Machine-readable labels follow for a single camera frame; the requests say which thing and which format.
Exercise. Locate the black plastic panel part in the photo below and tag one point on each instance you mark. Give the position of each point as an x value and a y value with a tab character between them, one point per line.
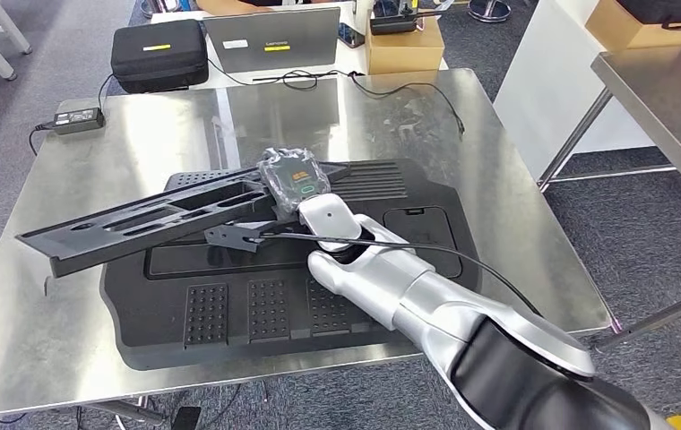
138	219

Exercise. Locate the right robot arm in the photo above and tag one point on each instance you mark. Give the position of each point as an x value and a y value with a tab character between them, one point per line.
435	308

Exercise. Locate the stainless steel workbench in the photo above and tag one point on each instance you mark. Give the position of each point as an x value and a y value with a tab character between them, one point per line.
138	130

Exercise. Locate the black plastic engine cover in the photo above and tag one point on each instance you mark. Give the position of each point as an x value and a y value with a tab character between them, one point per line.
257	308

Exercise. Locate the white desk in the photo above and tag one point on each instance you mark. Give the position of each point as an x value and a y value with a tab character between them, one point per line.
352	59

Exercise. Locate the cardboard box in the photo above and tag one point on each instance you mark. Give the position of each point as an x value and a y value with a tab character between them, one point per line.
406	50
631	26

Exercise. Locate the black smartphone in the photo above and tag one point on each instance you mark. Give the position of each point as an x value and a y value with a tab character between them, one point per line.
351	35

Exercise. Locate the grey metal case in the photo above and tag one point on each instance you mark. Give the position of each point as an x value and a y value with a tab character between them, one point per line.
272	38

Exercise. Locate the black device with yellow label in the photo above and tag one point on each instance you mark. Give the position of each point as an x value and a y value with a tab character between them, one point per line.
397	18

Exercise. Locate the black equipment case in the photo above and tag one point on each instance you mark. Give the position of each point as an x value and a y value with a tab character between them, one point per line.
159	53

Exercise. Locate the white cabinet panel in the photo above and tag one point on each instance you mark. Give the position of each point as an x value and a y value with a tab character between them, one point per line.
554	89

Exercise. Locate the round chrome chair base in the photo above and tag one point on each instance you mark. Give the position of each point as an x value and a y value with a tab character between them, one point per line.
489	9

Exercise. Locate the grey power adapter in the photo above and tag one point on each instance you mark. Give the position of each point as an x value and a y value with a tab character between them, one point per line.
79	118

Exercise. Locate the stainless steel table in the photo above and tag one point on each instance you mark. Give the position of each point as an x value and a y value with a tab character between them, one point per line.
673	107

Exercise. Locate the black bag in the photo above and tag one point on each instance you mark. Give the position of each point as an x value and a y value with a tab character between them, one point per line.
673	12

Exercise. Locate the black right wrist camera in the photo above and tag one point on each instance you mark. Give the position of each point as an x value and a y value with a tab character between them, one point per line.
233	236

